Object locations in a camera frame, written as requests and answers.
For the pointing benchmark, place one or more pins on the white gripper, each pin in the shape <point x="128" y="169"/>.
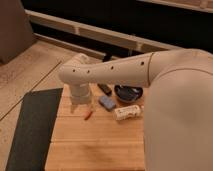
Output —
<point x="80" y="95"/>

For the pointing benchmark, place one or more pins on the dark ceramic bowl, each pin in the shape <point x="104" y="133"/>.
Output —
<point x="128" y="94"/>

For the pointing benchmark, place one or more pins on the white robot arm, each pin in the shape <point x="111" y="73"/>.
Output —
<point x="178" y="114"/>

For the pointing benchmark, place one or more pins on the red chili pepper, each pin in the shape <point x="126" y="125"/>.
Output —
<point x="88" y="115"/>

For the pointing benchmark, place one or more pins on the blue sponge block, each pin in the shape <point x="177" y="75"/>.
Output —
<point x="107" y="103"/>

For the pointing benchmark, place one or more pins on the black table leg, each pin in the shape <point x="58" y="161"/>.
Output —
<point x="107" y="57"/>

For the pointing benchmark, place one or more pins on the dark grey floor mat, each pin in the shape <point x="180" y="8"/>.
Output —
<point x="33" y="131"/>

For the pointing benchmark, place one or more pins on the brown cabinet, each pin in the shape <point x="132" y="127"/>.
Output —
<point x="16" y="33"/>

